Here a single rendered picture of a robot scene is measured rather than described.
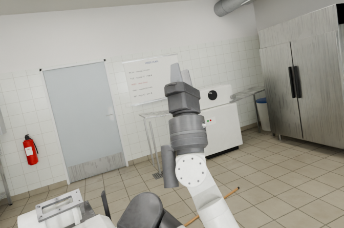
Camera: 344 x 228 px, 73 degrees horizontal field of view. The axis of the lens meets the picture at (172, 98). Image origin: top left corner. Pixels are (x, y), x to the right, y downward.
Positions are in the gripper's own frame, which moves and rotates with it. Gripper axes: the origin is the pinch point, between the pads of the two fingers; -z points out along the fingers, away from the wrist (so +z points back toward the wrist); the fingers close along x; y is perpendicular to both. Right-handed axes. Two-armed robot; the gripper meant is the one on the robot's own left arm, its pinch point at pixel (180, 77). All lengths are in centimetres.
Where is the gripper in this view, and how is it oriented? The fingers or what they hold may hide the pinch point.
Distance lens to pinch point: 60.3
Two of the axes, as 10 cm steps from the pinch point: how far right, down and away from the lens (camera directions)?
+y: -8.5, 2.4, 4.7
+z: 1.0, 9.5, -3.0
